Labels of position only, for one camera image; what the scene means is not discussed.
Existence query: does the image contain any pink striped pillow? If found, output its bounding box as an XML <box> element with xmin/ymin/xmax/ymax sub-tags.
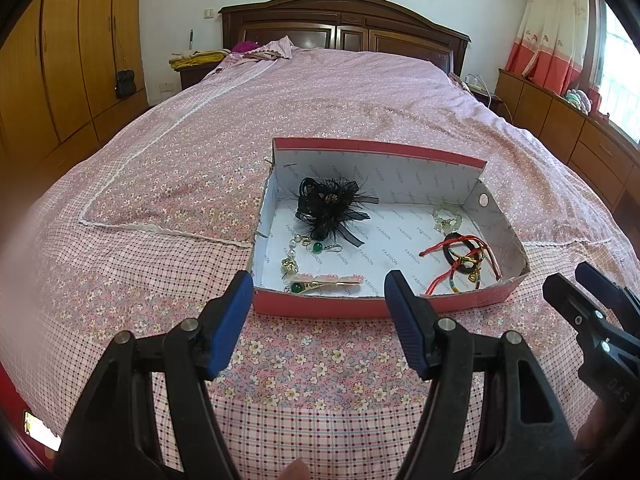
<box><xmin>243</xmin><ymin>35</ymin><xmax>296</xmax><ymax>62</ymax></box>

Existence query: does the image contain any window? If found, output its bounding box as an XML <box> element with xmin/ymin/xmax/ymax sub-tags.
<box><xmin>595</xmin><ymin>0</ymin><xmax>640</xmax><ymax>136</ymax></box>

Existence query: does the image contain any black feather hair flower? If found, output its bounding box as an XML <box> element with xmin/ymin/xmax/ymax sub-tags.
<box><xmin>294</xmin><ymin>176</ymin><xmax>380</xmax><ymax>248</ymax></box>

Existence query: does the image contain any white and red curtain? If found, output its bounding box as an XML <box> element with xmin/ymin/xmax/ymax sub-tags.
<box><xmin>505</xmin><ymin>0</ymin><xmax>591</xmax><ymax>96</ymax></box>

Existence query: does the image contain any dark wooden bedside table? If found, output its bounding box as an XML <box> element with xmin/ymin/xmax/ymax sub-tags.
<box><xmin>462</xmin><ymin>72</ymin><xmax>502</xmax><ymax>111</ymax></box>
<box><xmin>179</xmin><ymin>62</ymin><xmax>221</xmax><ymax>90</ymax></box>

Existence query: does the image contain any dark wooden headboard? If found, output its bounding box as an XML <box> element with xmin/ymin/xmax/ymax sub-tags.
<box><xmin>218</xmin><ymin>0</ymin><xmax>472</xmax><ymax>77</ymax></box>

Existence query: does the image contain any gold hair clip green bead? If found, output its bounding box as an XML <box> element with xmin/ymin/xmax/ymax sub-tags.
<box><xmin>289</xmin><ymin>274</ymin><xmax>362</xmax><ymax>292</ymax></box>

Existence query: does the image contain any multicoloured braided bracelet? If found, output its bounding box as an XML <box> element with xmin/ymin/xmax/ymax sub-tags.
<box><xmin>419</xmin><ymin>237</ymin><xmax>502</xmax><ymax>281</ymax></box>

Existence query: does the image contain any small black hanging bag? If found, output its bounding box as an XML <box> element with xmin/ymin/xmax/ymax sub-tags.
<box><xmin>115</xmin><ymin>69</ymin><xmax>137</xmax><ymax>98</ymax></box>

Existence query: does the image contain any black ring bangle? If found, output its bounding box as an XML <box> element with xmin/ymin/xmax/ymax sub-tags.
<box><xmin>442</xmin><ymin>232</ymin><xmax>486</xmax><ymax>276</ymax></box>

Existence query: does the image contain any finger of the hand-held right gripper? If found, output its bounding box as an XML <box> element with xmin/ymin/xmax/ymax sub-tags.
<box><xmin>575</xmin><ymin>261</ymin><xmax>640</xmax><ymax>336</ymax></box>
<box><xmin>542</xmin><ymin>272</ymin><xmax>640</xmax><ymax>411</ymax></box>

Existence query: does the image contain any person's left hand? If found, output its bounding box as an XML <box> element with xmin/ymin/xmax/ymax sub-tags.
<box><xmin>279</xmin><ymin>458</ymin><xmax>311</xmax><ymax>480</ymax></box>

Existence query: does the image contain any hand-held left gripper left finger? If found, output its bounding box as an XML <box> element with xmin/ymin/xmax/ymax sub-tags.
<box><xmin>52</xmin><ymin>270</ymin><xmax>255</xmax><ymax>480</ymax></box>

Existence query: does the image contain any clear crystal bead bracelet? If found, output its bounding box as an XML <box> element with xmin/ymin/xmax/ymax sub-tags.
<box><xmin>432</xmin><ymin>204</ymin><xmax>463</xmax><ymax>233</ymax></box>

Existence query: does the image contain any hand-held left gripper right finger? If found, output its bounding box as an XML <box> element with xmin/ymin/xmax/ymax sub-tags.
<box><xmin>384</xmin><ymin>269</ymin><xmax>581</xmax><ymax>480</ymax></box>

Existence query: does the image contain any wooden low cabinet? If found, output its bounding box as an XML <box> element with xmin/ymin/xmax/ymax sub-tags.
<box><xmin>495</xmin><ymin>67</ymin><xmax>640</xmax><ymax>211</ymax></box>

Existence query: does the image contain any wooden wardrobe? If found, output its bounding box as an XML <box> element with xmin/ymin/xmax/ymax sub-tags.
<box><xmin>0</xmin><ymin>0</ymin><xmax>151</xmax><ymax>171</ymax></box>

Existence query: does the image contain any red cord bracelet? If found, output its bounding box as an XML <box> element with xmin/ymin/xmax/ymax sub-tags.
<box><xmin>425</xmin><ymin>267</ymin><xmax>483</xmax><ymax>295</ymax></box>

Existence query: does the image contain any pink floral bed quilt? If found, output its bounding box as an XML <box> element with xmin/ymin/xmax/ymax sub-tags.
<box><xmin>0</xmin><ymin>42</ymin><xmax>640</xmax><ymax>480</ymax></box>

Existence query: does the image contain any folded yellow cloth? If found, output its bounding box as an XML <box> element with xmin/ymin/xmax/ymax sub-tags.
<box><xmin>169</xmin><ymin>50</ymin><xmax>232</xmax><ymax>70</ymax></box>

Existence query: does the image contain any red cardboard box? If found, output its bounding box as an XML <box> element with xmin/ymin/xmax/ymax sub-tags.
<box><xmin>250</xmin><ymin>136</ymin><xmax>532</xmax><ymax>320</ymax></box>

